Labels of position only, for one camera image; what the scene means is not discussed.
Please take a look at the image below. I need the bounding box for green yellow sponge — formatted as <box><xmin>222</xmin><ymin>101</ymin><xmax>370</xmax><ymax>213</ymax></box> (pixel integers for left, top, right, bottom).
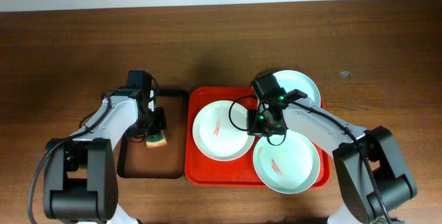
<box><xmin>146</xmin><ymin>131</ymin><xmax>167</xmax><ymax>149</ymax></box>

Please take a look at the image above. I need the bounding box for pale blue plate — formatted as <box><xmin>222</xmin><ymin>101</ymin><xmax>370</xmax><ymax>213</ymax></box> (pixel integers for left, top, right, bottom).
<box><xmin>273</xmin><ymin>70</ymin><xmax>322</xmax><ymax>106</ymax></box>

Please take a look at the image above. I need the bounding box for pale green plate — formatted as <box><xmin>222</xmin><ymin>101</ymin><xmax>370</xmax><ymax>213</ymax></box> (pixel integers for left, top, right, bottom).
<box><xmin>253</xmin><ymin>131</ymin><xmax>320</xmax><ymax>194</ymax></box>

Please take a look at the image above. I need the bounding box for white plate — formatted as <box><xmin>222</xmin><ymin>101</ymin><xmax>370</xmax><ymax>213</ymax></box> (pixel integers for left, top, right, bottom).
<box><xmin>192</xmin><ymin>100</ymin><xmax>255</xmax><ymax>162</ymax></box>

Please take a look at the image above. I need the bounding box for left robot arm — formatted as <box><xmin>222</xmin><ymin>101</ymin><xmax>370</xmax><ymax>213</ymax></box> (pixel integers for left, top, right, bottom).
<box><xmin>41</xmin><ymin>87</ymin><xmax>159</xmax><ymax>223</ymax></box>

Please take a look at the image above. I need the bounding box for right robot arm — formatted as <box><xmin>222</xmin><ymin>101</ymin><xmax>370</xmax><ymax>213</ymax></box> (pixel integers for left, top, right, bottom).
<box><xmin>248</xmin><ymin>87</ymin><xmax>417</xmax><ymax>223</ymax></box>

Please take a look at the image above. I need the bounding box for black shallow water tray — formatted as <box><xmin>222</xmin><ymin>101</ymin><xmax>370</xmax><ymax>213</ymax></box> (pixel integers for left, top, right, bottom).
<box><xmin>117</xmin><ymin>88</ymin><xmax>189</xmax><ymax>179</ymax></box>

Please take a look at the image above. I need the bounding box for red plastic tray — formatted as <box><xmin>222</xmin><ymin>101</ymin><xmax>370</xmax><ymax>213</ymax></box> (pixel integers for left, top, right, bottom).
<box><xmin>184</xmin><ymin>86</ymin><xmax>332</xmax><ymax>188</ymax></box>

